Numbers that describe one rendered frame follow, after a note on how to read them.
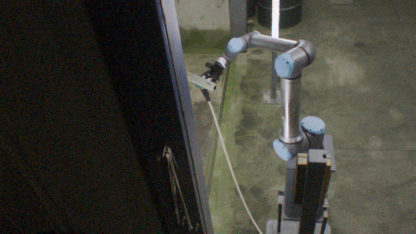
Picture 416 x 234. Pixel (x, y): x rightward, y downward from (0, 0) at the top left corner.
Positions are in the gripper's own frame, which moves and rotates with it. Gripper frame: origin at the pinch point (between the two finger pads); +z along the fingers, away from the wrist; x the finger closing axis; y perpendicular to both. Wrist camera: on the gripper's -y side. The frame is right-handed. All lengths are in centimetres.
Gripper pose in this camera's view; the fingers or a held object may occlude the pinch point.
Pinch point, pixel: (200, 85)
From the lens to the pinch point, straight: 249.5
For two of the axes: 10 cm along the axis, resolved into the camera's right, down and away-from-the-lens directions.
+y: 2.7, 5.8, 7.7
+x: -7.6, -3.6, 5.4
